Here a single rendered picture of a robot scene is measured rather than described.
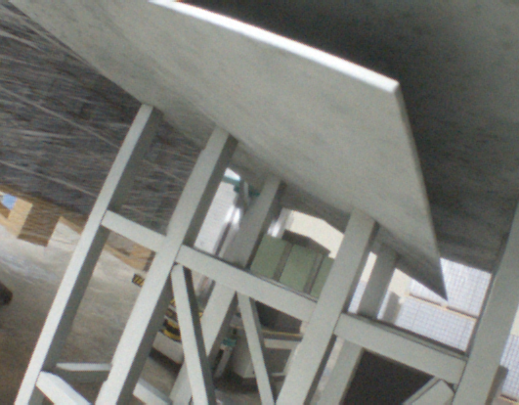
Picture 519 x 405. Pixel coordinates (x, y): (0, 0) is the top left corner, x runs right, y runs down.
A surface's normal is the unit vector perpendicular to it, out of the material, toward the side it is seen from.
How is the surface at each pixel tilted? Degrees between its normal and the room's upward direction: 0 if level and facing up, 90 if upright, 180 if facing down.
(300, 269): 90
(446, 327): 92
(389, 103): 166
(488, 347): 90
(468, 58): 180
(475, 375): 90
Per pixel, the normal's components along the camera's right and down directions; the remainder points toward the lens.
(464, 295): -0.39, -0.34
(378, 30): -0.38, 0.91
